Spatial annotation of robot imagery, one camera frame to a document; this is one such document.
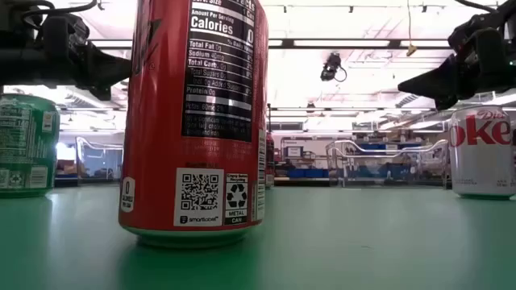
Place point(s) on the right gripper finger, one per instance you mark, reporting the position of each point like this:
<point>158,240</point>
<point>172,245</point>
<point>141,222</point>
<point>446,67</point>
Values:
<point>446,104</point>
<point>439,80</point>

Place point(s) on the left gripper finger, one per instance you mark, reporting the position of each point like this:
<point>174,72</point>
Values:
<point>105,68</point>
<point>101,93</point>

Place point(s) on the silver Diet Coke can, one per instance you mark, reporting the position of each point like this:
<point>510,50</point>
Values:
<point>481,161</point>

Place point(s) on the green Sprite can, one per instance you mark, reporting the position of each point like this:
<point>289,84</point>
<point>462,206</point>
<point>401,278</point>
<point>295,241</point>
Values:
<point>24,149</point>

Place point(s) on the yellow hanging plug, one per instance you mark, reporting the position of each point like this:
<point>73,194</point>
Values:
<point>411,50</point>

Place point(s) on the black overhead light bar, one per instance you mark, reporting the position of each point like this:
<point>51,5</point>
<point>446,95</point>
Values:
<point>395,43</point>

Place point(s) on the thin black crossbar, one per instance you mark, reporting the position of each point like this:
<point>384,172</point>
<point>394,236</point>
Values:
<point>342,108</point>

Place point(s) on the hanging black device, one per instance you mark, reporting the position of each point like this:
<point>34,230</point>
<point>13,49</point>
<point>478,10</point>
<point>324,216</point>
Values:
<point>331,66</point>

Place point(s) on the blue storage bins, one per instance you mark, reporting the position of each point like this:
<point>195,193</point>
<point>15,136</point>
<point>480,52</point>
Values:
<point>310,173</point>

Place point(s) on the white sign board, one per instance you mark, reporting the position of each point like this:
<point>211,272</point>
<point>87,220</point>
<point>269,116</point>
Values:
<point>294,152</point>

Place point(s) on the black table frame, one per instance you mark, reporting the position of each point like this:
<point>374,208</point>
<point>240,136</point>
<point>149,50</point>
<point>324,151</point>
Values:
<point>302,182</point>

